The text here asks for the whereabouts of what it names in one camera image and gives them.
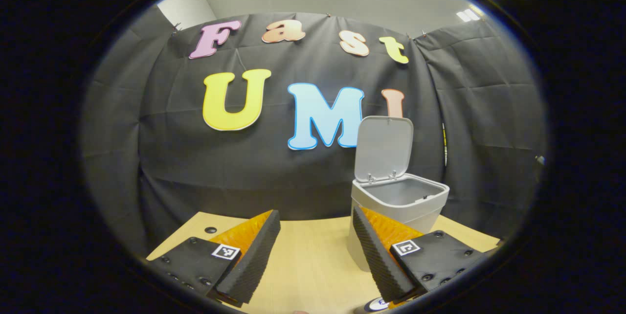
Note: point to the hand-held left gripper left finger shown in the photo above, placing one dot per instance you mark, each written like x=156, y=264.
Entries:
x=252, y=265

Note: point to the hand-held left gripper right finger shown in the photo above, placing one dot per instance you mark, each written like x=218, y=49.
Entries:
x=379, y=265

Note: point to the blue white pop can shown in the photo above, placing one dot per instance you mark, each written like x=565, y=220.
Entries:
x=377, y=304

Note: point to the white desktop garbage bin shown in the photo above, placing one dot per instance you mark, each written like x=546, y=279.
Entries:
x=386, y=150

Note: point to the wooden desktop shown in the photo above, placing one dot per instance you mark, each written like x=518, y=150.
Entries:
x=313, y=265

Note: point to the black backdrop cloth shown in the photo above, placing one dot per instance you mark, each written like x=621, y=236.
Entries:
x=195, y=172

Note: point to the small ceiling light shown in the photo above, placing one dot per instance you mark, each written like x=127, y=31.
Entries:
x=469, y=14

